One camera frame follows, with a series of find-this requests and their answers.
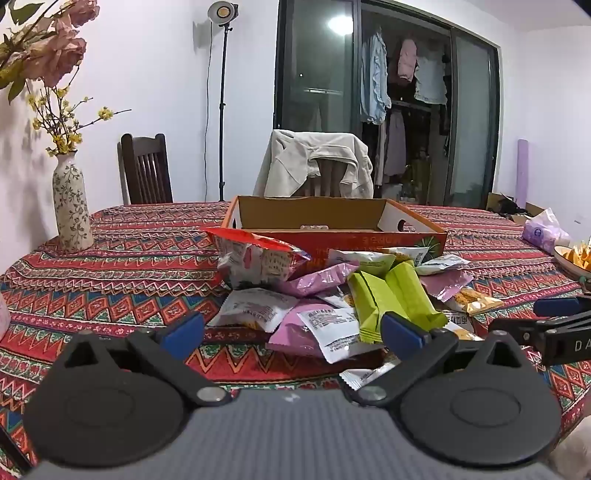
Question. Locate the purple tissue pack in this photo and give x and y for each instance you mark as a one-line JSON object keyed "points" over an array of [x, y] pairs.
{"points": [[542, 230]]}

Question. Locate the pink snack packet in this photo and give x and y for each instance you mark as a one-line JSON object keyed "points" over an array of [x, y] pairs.
{"points": [[288, 334], [445, 284], [318, 279]]}

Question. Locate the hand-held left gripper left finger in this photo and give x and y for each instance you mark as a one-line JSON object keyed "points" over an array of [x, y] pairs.
{"points": [[182, 334]]}

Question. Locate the dark wooden chair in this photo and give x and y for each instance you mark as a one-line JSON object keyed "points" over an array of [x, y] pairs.
{"points": [[330, 177], [145, 170]]}

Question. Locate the pale pink hanging garment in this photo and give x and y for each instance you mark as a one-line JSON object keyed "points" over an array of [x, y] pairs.
{"points": [[396, 143]]}

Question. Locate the beige jacket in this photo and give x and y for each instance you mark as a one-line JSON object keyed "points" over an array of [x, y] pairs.
{"points": [[286, 161]]}

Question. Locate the brown cardboard box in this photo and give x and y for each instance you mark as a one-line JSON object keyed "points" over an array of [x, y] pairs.
{"points": [[496, 201]]}

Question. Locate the pink artificial roses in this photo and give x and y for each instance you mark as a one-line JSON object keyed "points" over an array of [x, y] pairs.
{"points": [[60, 50]]}

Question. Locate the pale pink object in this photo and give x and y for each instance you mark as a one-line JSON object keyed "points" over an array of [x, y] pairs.
{"points": [[3, 318]]}

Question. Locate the studio light on stand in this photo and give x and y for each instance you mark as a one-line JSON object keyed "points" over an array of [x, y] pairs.
{"points": [[223, 92]]}

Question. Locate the white hanging top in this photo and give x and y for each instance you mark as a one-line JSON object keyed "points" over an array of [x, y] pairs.
{"points": [[430, 78]]}

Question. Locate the wardrobe with hanging clothes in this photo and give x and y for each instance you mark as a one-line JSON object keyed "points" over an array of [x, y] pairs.
{"points": [[318, 69]]}

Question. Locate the red orange cardboard box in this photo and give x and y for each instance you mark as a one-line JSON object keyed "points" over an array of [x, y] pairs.
{"points": [[304, 212]]}

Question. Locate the white label snack packet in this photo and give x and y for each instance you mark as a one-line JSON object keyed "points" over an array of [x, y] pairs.
{"points": [[332, 328]]}

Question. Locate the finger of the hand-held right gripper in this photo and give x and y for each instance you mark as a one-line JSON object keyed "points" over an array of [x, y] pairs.
{"points": [[556, 307], [517, 330]]}

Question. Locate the yellow snack pieces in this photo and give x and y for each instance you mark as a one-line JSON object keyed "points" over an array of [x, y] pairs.
{"points": [[581, 256]]}

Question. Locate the shallow bowl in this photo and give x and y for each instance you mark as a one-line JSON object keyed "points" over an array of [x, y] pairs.
{"points": [[564, 265]]}

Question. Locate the person's beige clothing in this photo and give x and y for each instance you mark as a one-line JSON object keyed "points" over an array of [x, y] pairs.
{"points": [[575, 447]]}

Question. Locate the red white snack bag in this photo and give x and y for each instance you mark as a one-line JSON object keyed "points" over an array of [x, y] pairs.
{"points": [[258, 261]]}

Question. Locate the white green-print snack packet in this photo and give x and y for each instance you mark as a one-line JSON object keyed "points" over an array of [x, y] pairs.
{"points": [[413, 256], [443, 264], [351, 257]]}

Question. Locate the orange yellow snack packet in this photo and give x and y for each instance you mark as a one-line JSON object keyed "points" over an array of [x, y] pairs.
{"points": [[475, 300]]}

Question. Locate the floral ceramic vase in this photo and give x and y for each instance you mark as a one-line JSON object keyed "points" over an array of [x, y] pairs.
{"points": [[71, 207]]}

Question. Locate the light blue hanging shirt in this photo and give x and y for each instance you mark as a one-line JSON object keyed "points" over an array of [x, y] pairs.
{"points": [[374, 78]]}

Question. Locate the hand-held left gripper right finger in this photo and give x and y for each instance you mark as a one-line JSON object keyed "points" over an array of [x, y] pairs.
{"points": [[401, 332]]}

